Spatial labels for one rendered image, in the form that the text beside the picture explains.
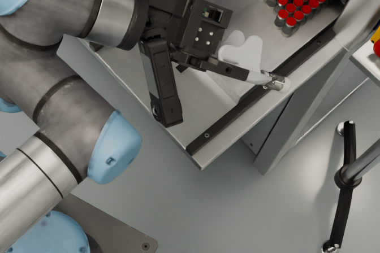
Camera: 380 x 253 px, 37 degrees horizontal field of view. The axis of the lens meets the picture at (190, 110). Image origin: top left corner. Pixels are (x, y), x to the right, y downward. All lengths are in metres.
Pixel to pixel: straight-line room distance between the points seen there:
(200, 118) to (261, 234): 0.93
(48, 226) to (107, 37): 0.35
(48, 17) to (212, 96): 0.54
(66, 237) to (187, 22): 0.39
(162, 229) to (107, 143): 1.32
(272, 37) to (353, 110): 1.04
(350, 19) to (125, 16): 0.62
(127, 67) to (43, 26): 0.51
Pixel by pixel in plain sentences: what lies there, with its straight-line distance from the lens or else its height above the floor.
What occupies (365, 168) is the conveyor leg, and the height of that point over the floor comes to 0.29.
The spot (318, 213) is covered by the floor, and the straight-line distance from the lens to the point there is 2.03.
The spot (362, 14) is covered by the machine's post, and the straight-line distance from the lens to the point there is 1.14.
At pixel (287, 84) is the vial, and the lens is 0.79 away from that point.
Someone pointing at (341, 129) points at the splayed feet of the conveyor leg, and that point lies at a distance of 2.14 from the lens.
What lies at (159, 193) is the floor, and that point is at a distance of 1.95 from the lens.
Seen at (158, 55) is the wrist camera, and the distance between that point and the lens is 0.68.
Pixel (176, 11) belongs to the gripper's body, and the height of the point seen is 1.31.
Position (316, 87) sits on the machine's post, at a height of 0.69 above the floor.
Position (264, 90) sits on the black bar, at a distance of 1.11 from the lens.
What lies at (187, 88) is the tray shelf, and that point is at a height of 0.88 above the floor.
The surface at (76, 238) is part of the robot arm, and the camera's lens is 0.89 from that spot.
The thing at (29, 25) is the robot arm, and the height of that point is 1.35.
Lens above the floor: 1.88
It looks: 66 degrees down
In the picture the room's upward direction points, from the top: 12 degrees clockwise
